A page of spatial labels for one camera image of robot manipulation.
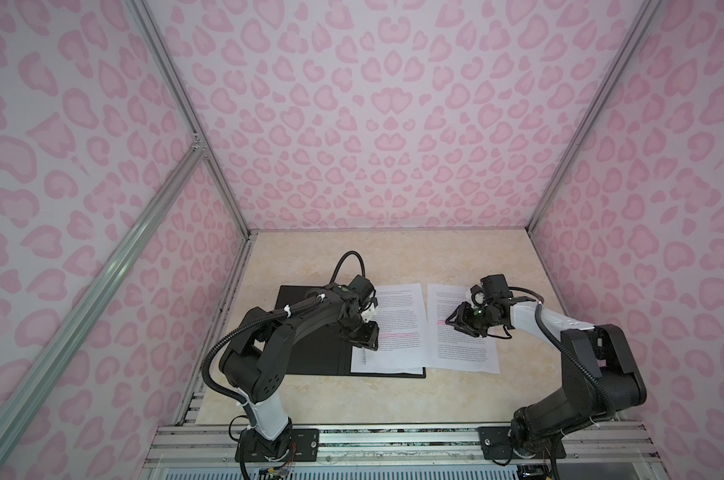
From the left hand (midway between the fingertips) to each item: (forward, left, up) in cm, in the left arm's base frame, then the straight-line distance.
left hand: (373, 341), depth 86 cm
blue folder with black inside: (-1, +14, -4) cm, 15 cm away
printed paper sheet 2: (0, -23, -5) cm, 23 cm away
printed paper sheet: (+5, -9, -5) cm, 11 cm away
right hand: (+6, -24, +1) cm, 24 cm away
